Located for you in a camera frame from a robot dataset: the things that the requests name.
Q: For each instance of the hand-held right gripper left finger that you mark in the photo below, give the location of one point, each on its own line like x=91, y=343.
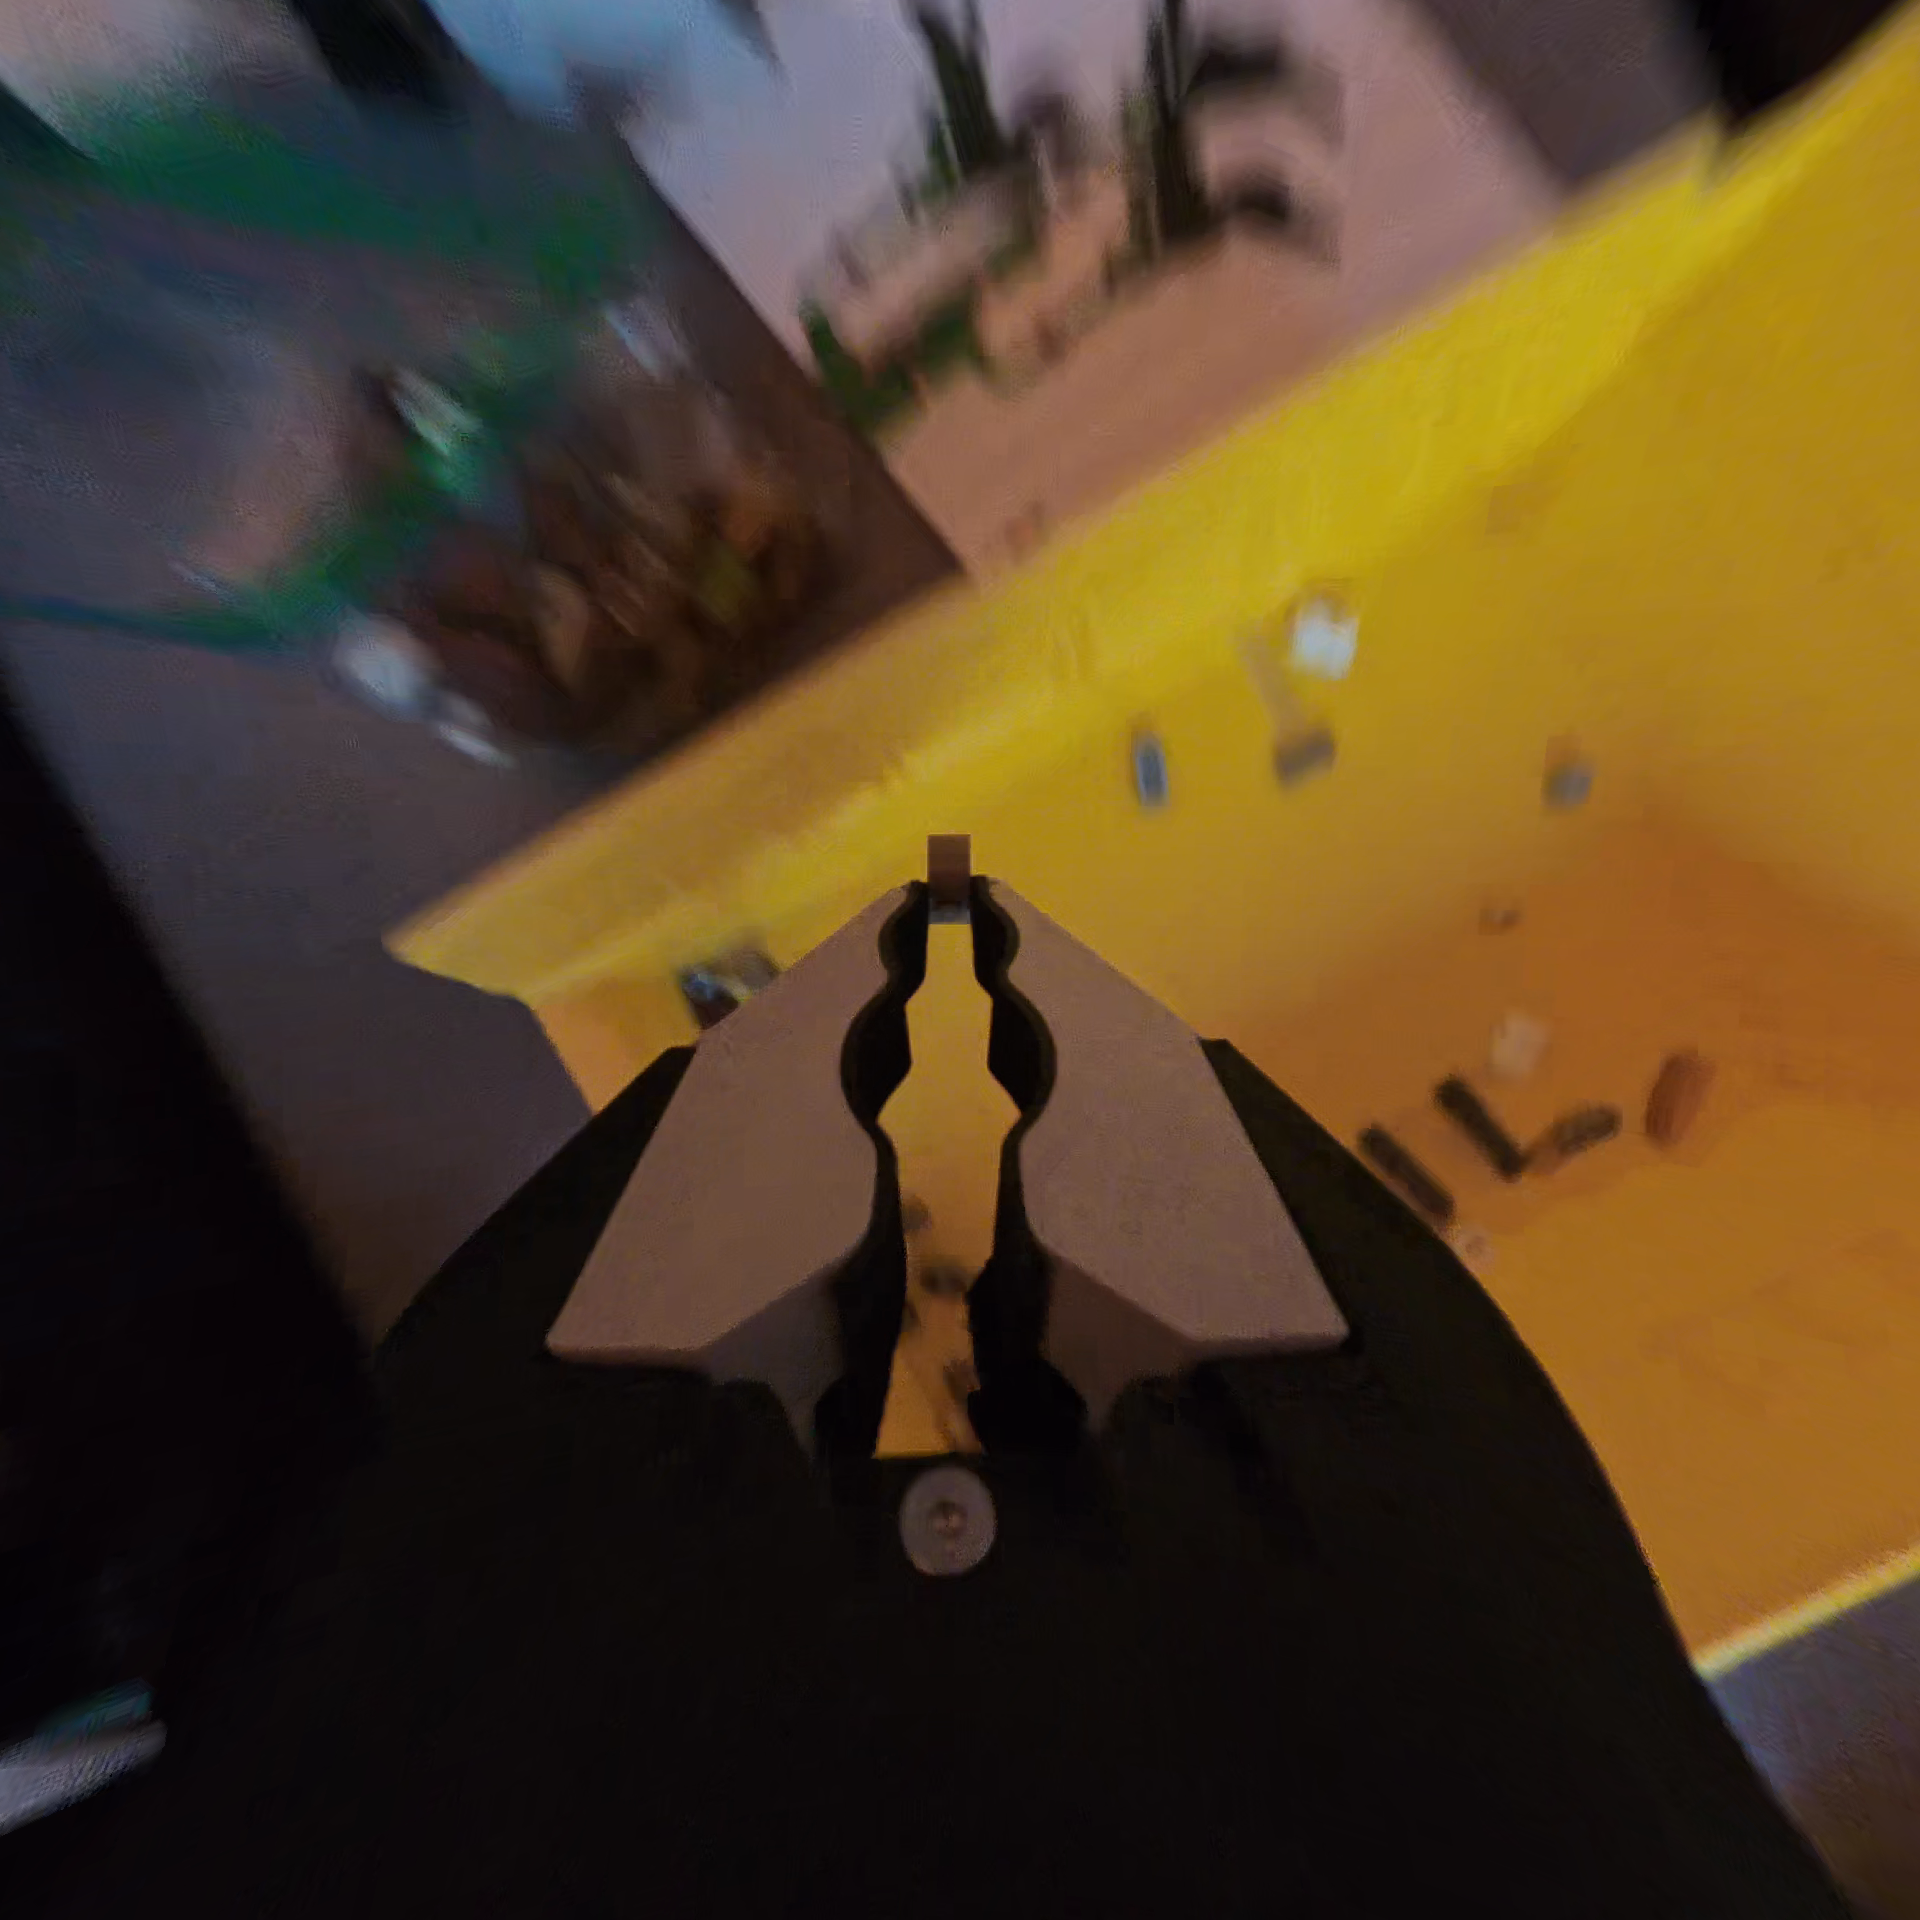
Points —
x=731, y=1199

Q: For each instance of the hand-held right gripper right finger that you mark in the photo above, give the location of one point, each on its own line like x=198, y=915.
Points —
x=1165, y=1199

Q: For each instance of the small toy bricks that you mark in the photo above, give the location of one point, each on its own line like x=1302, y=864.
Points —
x=1475, y=1124

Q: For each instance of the small brown toy brick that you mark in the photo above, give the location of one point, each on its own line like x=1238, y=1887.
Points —
x=948, y=870

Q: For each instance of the yellow plastic bin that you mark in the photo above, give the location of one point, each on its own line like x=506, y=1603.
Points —
x=1729, y=606

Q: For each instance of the clear zip bag green seal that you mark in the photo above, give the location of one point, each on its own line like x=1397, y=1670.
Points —
x=225, y=379

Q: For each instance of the grey desk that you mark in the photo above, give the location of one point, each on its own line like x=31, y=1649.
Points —
x=298, y=902

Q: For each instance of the blue-grey small toy plate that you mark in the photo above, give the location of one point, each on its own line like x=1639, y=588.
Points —
x=1149, y=768

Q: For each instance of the clear long toy plate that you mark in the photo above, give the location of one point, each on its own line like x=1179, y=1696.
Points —
x=1264, y=682

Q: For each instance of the grey toy dome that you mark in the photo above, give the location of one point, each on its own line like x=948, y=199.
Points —
x=1566, y=783

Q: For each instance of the white square toy brick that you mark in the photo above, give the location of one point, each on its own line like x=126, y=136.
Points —
x=1321, y=632

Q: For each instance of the pile of mixed toy bricks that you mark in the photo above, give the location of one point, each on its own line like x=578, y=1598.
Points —
x=647, y=575

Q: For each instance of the toy instruction booklet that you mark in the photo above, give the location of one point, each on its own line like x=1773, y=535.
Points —
x=1199, y=389

